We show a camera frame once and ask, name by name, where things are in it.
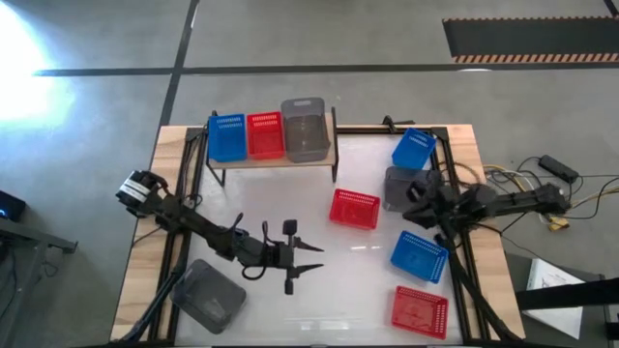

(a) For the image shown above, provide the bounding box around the white glossy table sheet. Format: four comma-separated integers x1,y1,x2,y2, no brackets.
174,133,465,347

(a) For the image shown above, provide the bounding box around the black hazard-striped floor mat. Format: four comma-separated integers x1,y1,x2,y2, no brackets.
442,16,619,65

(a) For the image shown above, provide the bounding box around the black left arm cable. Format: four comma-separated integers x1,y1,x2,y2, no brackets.
226,212,272,282

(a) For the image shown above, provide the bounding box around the wooden shelf with black legs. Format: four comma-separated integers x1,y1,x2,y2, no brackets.
205,106,339,189

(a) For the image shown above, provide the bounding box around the black power adapter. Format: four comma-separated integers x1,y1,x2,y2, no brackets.
538,154,580,184

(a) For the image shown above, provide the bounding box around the translucent gray plastic basket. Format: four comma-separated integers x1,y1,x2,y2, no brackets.
382,165,436,214
169,258,248,335
280,97,332,164

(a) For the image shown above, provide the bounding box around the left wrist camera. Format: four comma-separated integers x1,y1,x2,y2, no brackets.
263,244,289,267

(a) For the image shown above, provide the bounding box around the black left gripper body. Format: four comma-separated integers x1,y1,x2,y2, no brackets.
260,218,299,297

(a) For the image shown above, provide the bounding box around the yellow cable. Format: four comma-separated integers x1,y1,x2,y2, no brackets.
483,166,619,228

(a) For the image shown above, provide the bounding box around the black clamp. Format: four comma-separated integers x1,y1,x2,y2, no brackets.
380,114,417,134

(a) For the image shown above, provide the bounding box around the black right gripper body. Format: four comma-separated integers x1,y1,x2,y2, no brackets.
408,169,447,231

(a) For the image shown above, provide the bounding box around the blue perforated plastic basket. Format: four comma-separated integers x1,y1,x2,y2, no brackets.
390,127,437,171
389,229,450,284
207,113,249,163

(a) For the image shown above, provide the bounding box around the black aluminium table frame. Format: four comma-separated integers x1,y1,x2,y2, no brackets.
108,123,526,348

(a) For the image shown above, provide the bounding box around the dark gray side cabinet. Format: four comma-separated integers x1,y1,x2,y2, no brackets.
504,251,619,348

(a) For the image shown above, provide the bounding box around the black flat bar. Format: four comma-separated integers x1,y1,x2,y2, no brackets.
515,277,619,310

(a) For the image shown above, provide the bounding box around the red perforated plastic basket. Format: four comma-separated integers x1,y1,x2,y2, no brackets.
246,111,286,160
328,188,382,231
390,284,450,341

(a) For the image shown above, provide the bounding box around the black device with blue light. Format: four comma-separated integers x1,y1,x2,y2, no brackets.
0,189,27,223

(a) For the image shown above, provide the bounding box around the white paper sheet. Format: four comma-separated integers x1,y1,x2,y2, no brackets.
521,258,586,340

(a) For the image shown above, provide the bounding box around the gray metal stand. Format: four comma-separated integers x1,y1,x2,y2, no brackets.
0,217,79,348

